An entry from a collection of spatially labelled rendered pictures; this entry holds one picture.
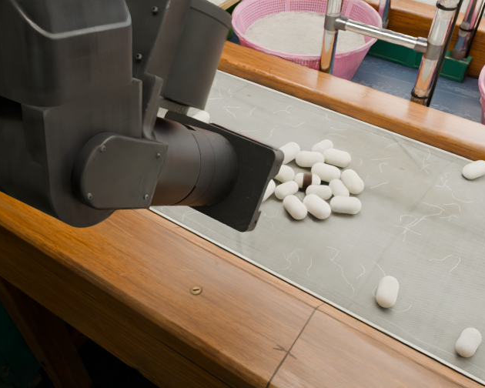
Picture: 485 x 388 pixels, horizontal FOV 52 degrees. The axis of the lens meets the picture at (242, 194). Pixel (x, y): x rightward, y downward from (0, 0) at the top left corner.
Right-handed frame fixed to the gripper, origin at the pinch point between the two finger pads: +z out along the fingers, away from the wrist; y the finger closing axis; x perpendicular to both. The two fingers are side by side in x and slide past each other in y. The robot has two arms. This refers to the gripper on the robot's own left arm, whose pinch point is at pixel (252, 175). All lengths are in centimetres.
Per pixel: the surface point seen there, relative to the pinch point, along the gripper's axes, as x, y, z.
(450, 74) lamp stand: -25, -6, 56
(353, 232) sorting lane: 3.1, -8.0, 14.5
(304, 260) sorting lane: 7.4, -5.2, 9.6
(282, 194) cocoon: 2.3, 1.4, 13.4
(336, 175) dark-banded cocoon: -2.1, -2.7, 17.9
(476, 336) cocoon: 6.4, -23.0, 8.4
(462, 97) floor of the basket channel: -21, -9, 53
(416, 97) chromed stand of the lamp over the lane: -15.9, -5.5, 32.0
